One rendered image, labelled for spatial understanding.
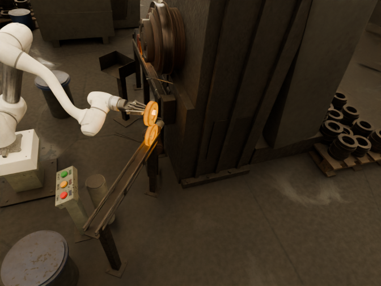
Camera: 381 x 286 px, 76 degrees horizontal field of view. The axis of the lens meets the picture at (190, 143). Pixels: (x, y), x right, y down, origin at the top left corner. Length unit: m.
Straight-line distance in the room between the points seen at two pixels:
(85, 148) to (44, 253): 1.23
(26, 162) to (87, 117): 0.67
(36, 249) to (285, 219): 1.82
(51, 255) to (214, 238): 1.12
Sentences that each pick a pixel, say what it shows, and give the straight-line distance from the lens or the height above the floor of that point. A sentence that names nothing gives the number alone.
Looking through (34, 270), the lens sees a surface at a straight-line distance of 1.64.
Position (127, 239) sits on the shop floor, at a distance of 2.03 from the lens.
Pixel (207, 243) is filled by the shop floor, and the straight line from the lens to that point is 2.03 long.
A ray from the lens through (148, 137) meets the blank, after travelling 1.58.
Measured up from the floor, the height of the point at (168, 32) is 1.25.
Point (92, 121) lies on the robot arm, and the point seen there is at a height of 0.86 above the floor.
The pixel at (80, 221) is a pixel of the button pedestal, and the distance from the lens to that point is 1.91.
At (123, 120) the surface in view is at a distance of 2.82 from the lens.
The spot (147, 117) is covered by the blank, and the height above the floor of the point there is 0.92.
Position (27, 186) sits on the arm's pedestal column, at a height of 0.07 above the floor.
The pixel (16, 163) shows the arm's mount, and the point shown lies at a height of 0.44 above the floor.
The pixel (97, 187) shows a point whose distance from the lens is 1.66.
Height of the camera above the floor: 1.87
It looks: 46 degrees down
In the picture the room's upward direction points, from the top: 8 degrees clockwise
